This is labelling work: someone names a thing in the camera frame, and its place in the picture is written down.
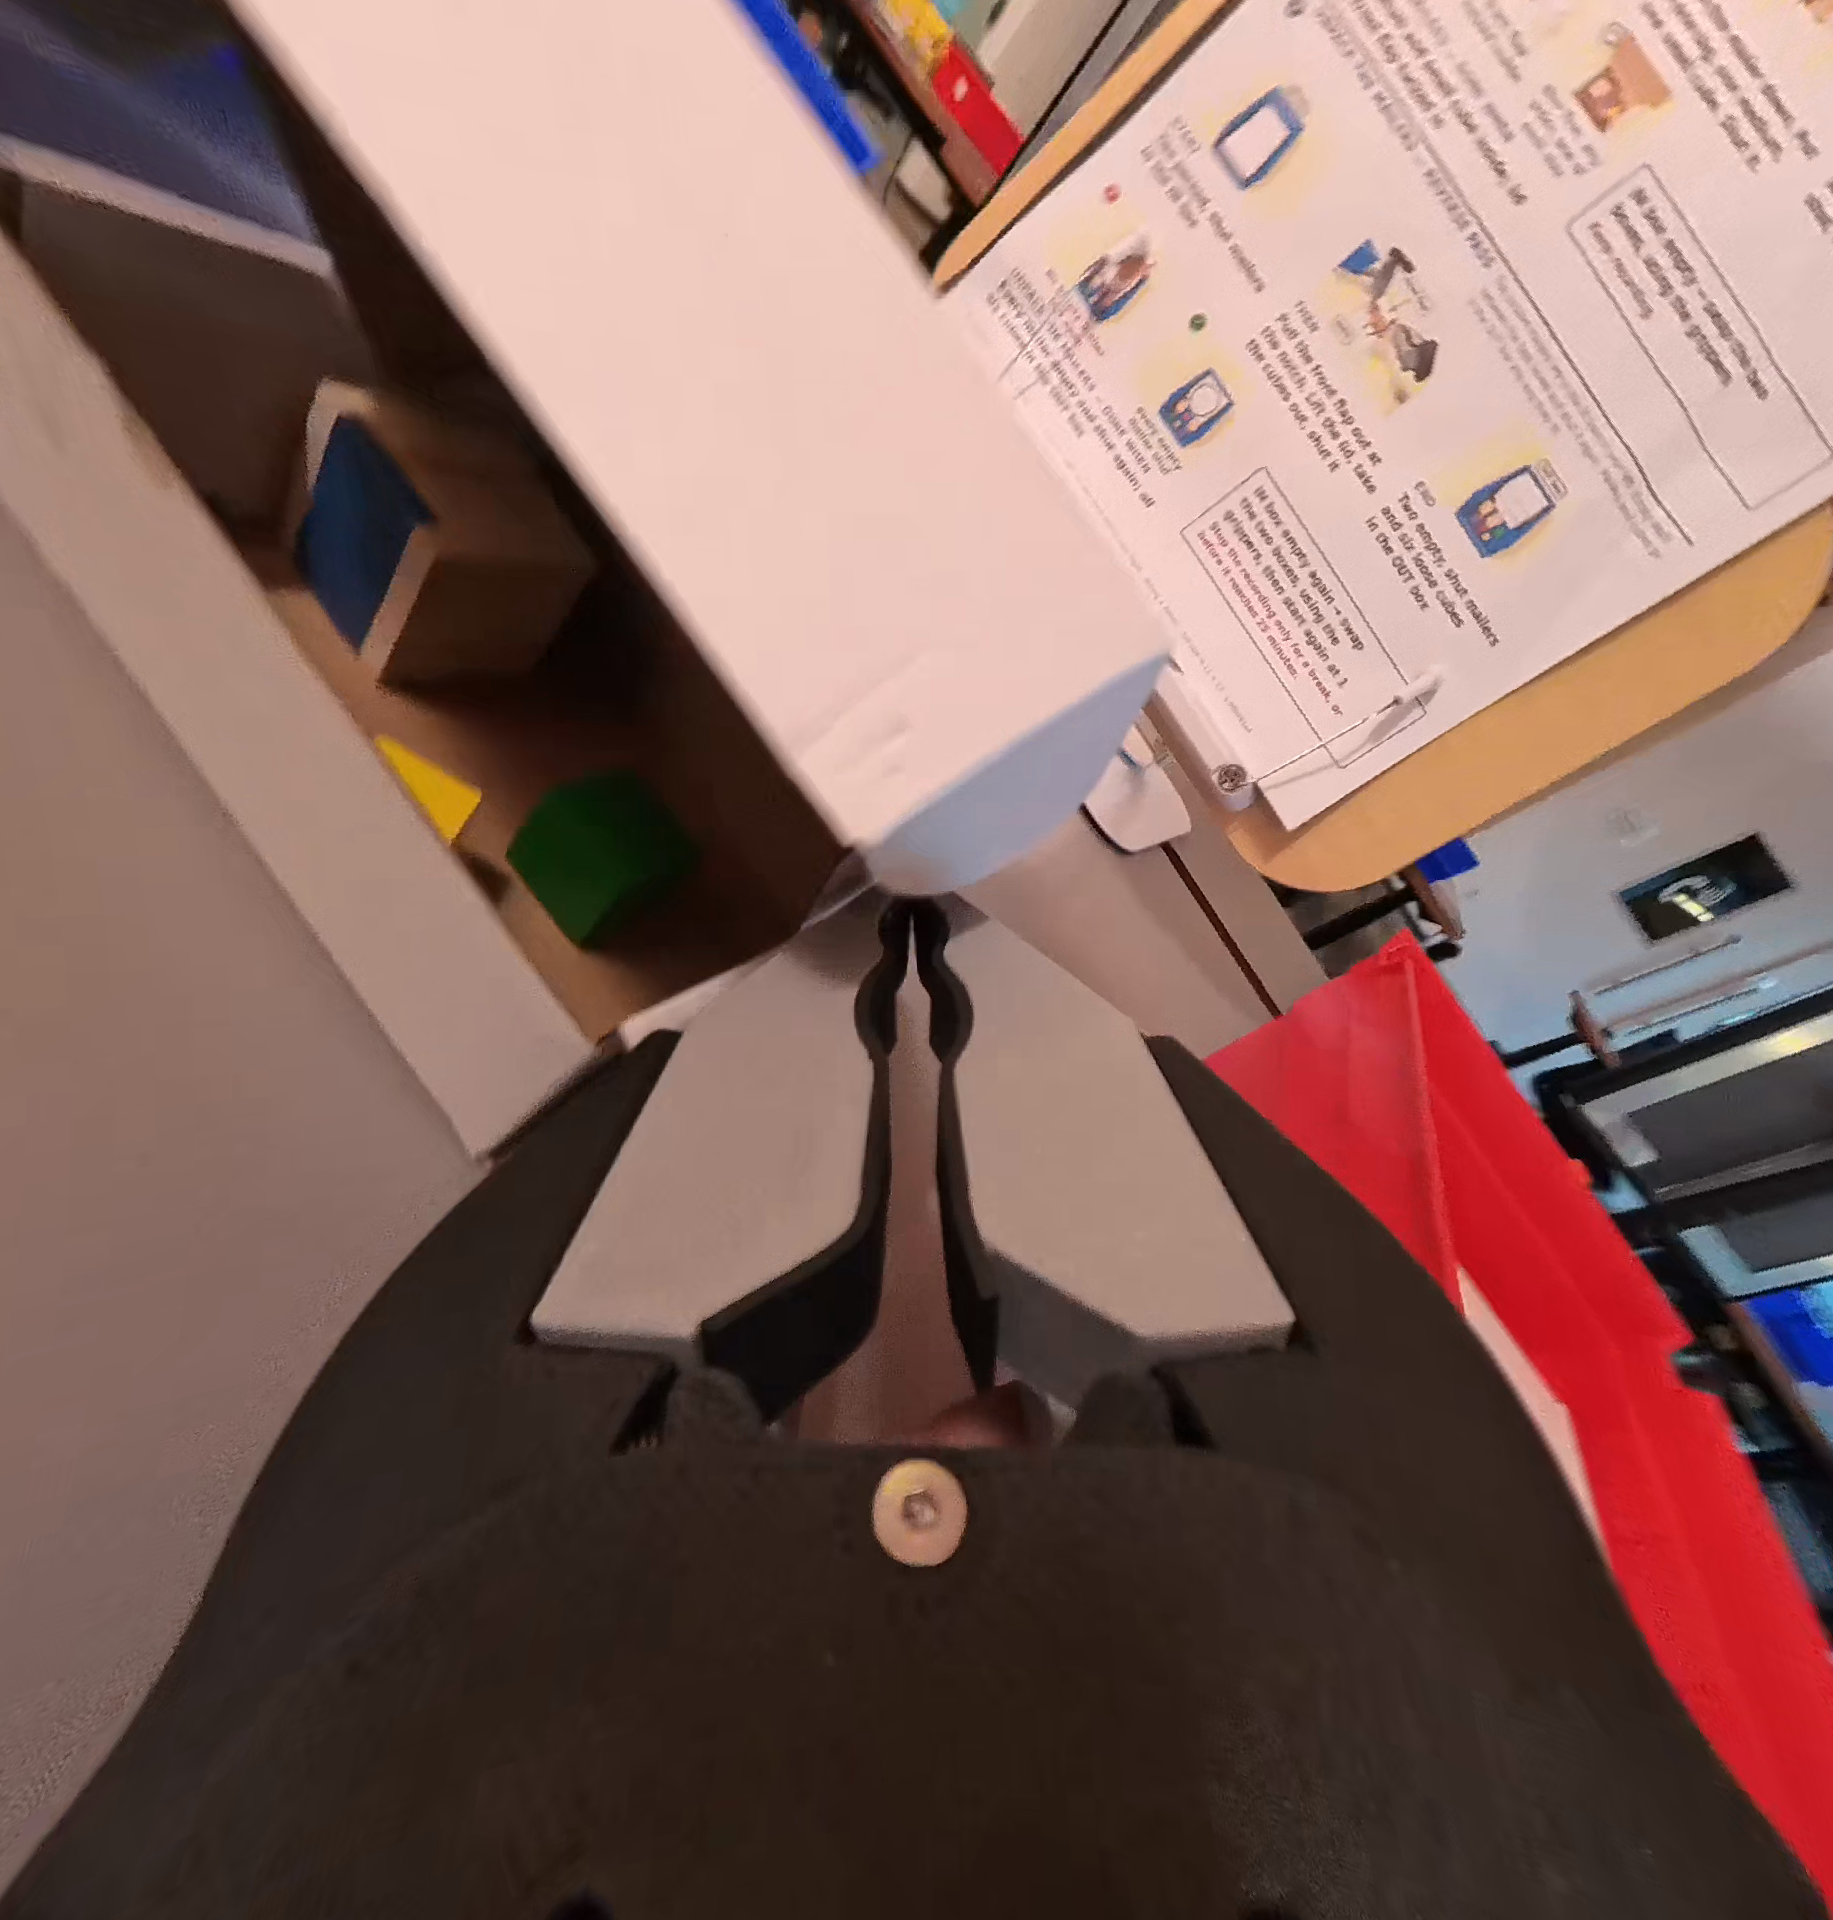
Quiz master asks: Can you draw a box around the small red bin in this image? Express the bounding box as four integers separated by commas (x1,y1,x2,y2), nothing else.
930,42,1027,180

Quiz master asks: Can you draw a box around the framed monitor on stand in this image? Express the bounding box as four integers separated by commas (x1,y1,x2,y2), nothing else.
1543,1020,1833,1309

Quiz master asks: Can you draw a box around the yellow wooden cube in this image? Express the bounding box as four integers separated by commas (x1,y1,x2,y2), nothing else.
372,732,486,847

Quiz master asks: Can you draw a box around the instruction sheet on stand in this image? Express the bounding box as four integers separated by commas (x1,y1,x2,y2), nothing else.
930,0,1833,899

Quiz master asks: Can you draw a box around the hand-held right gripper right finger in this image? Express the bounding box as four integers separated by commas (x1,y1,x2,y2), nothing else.
910,901,1297,1400

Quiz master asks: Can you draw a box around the red plastic bin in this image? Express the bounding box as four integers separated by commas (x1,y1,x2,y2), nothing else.
1204,930,1833,1920

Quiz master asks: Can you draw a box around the large wooden cube blue face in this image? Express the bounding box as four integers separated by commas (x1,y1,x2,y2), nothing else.
289,382,595,693

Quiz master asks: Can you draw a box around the dark wall sign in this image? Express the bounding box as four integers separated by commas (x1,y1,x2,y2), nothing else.
1619,833,1795,944

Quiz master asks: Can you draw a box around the green wooden cube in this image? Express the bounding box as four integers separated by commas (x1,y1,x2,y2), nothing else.
502,773,700,950

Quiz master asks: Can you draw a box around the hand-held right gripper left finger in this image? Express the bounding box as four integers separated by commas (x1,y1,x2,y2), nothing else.
530,901,912,1421

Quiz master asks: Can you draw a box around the printed instruction sheet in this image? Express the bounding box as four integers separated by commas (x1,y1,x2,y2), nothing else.
938,0,1833,830

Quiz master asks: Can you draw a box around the metal wire sheet clip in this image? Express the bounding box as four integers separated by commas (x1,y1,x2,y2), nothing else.
1213,674,1443,812

